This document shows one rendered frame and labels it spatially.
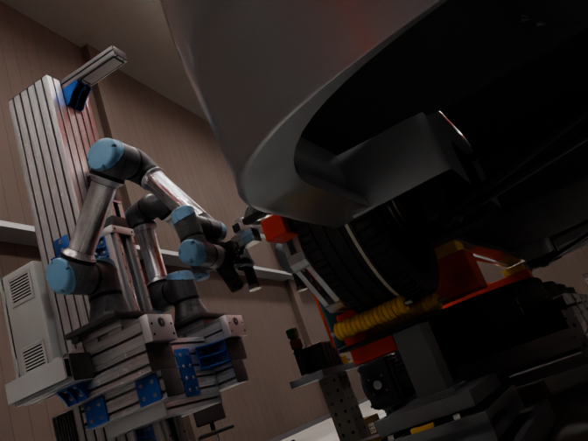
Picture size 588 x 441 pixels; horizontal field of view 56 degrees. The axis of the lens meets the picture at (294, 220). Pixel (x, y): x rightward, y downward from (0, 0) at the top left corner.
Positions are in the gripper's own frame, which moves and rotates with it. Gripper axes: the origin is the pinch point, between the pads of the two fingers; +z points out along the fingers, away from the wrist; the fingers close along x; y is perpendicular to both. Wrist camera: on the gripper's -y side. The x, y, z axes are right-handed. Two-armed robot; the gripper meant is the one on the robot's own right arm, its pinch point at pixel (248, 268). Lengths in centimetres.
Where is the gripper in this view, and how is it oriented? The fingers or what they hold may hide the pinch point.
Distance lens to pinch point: 195.5
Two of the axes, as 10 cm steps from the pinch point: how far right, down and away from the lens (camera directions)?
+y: -3.3, -8.9, 3.1
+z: 4.1, 1.6, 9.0
